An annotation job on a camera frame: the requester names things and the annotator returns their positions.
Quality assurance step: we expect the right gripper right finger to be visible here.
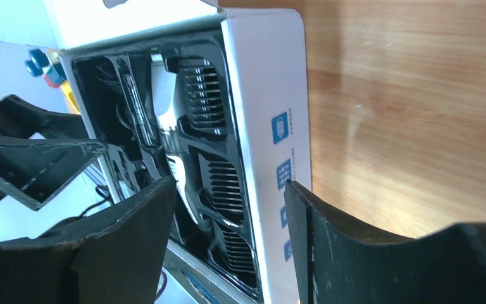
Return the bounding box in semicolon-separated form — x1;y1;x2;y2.
284;181;486;303

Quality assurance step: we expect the yellow plastic triangle toy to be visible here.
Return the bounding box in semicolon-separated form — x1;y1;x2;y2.
59;81;80;115

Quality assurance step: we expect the black silver hair clipper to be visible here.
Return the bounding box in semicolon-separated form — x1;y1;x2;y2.
151;54;209;231

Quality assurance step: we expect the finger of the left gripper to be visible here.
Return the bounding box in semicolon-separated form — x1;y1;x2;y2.
0;94;89;139
0;138;106;211

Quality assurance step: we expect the white box with black tray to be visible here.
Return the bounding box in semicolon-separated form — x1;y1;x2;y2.
0;1;311;303

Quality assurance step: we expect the red blue toy block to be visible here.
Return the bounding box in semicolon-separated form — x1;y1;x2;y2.
25;48;67;88

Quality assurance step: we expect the guard comb in tray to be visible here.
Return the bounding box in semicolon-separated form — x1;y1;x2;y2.
198;153;244;224
212;225;258;289

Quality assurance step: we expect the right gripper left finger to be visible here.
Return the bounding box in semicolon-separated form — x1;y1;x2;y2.
0;177;178;303

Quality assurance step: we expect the black clipper guard comb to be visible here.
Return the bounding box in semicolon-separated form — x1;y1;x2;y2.
178;58;226;136

